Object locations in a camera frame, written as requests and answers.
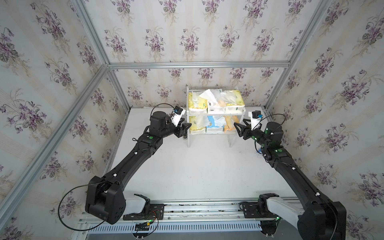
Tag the white two-tier shelf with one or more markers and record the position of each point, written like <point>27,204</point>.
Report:
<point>231,138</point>

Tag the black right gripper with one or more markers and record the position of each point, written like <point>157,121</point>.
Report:
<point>247,130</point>

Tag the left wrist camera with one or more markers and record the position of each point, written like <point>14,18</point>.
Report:
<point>177,114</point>

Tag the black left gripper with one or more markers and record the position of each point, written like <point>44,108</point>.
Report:
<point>180,131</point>

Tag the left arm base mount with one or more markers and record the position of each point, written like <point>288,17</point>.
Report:
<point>140,207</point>

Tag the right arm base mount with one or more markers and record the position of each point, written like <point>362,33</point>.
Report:
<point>259,209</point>

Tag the white tissue pack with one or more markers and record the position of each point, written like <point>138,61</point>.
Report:
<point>215,102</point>

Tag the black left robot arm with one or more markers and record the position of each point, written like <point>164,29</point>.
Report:
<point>105,196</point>

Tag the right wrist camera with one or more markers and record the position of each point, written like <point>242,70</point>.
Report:
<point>255,117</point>

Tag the blue tissue pack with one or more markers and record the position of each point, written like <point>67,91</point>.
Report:
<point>216,124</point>

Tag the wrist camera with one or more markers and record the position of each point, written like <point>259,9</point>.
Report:
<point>255,117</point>
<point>177,114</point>

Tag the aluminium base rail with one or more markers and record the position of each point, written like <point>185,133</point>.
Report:
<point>205,217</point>

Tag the yellow tissue pack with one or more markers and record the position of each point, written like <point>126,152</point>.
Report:
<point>199,124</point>
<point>234,101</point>
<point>196,104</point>

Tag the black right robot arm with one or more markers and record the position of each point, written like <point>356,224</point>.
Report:
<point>319,218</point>

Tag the orange tissue pack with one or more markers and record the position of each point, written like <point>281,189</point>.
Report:
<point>230,123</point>

